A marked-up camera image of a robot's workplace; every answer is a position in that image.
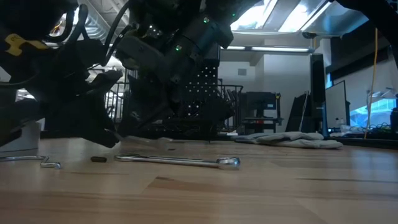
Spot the black column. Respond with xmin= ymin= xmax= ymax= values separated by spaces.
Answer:
xmin=310 ymin=53 xmax=326 ymax=134

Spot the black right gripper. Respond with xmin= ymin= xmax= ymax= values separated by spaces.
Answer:
xmin=115 ymin=0 xmax=259 ymax=138

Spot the black wire basket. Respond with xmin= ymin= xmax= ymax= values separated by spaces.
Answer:
xmin=104 ymin=79 xmax=244 ymax=135

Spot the grey striped work glove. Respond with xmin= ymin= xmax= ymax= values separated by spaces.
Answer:
xmin=231 ymin=131 xmax=324 ymax=142
xmin=270 ymin=139 xmax=343 ymax=149

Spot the yellow cable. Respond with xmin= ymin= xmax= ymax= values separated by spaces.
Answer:
xmin=363 ymin=27 xmax=379 ymax=139

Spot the black leaning board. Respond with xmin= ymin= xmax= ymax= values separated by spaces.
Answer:
xmin=285 ymin=91 xmax=312 ymax=133

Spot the white tape roll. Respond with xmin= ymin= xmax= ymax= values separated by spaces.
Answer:
xmin=0 ymin=121 xmax=42 ymax=153

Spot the black equipment cart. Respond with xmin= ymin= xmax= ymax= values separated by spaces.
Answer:
xmin=242 ymin=91 xmax=284 ymax=134

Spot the white panel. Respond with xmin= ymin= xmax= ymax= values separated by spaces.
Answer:
xmin=325 ymin=80 xmax=351 ymax=129

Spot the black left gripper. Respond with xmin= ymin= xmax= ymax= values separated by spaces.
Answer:
xmin=0 ymin=0 xmax=124 ymax=149

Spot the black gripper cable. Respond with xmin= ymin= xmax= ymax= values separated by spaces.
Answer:
xmin=63 ymin=2 xmax=134 ymax=68

